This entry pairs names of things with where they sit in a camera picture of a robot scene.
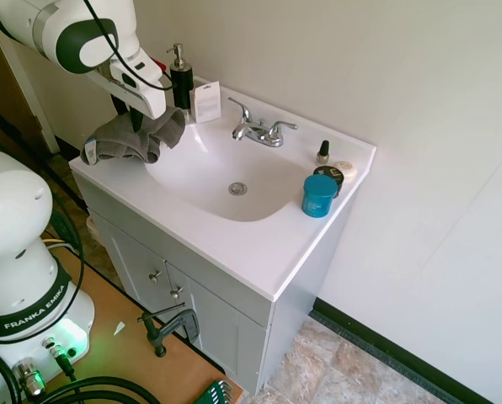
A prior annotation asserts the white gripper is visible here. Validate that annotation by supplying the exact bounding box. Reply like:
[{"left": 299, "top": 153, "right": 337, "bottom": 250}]
[{"left": 91, "top": 62, "right": 168, "bottom": 134}]

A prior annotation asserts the grey terry towel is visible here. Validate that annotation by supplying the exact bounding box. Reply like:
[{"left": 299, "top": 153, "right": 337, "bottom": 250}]
[{"left": 79, "top": 106, "right": 188, "bottom": 166}]

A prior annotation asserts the black soap dispenser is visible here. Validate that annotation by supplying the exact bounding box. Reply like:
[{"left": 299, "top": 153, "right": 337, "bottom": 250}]
[{"left": 165, "top": 42, "right": 194, "bottom": 113}]

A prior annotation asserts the white cardboard package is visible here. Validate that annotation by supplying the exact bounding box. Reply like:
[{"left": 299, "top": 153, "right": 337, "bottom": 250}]
[{"left": 190, "top": 81, "right": 223, "bottom": 125}]

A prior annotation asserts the nail polish bottle black cap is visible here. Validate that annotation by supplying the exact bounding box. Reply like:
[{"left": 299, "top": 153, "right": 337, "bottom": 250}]
[{"left": 315, "top": 140, "right": 332, "bottom": 166}]

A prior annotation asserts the blue round jar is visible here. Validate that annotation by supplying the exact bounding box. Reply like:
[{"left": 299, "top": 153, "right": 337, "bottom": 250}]
[{"left": 301, "top": 174, "right": 338, "bottom": 219}]

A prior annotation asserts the black round jar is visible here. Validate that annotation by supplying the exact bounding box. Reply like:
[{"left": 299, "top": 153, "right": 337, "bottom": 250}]
[{"left": 312, "top": 165, "right": 346, "bottom": 199}]

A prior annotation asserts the dark metal C-clamp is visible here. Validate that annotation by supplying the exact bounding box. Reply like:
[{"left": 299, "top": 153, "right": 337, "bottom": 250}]
[{"left": 136, "top": 302, "right": 202, "bottom": 359}]

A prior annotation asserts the grey vanity cabinet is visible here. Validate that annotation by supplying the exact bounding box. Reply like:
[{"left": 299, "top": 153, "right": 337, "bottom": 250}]
[{"left": 72, "top": 172, "right": 358, "bottom": 396}]

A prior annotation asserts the round white soap bar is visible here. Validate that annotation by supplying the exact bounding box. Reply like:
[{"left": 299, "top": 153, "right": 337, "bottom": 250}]
[{"left": 333, "top": 160, "right": 359, "bottom": 183}]

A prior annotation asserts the green hex key set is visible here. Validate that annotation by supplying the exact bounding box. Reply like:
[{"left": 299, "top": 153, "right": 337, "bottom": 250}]
[{"left": 199, "top": 378, "right": 235, "bottom": 404}]

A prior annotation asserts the black baseboard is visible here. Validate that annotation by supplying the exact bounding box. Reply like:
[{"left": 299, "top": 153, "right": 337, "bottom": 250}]
[{"left": 311, "top": 296, "right": 490, "bottom": 404}]

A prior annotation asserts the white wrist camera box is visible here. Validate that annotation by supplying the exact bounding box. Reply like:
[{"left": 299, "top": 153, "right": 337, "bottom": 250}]
[{"left": 109, "top": 45, "right": 164, "bottom": 90}]

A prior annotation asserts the chrome two-handle faucet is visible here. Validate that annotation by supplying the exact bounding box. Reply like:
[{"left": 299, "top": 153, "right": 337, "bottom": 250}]
[{"left": 227, "top": 97, "right": 299, "bottom": 149}]

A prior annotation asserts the thin black looping cable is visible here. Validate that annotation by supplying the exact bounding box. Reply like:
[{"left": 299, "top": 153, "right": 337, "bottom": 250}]
[{"left": 31, "top": 172, "right": 87, "bottom": 304}]

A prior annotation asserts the thick black cable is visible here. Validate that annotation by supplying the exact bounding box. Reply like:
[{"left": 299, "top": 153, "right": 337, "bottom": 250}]
[{"left": 23, "top": 375, "right": 162, "bottom": 404}]

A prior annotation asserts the silver cable connector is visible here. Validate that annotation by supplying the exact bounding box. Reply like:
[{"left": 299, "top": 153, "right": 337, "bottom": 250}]
[{"left": 12, "top": 357, "right": 46, "bottom": 401}]

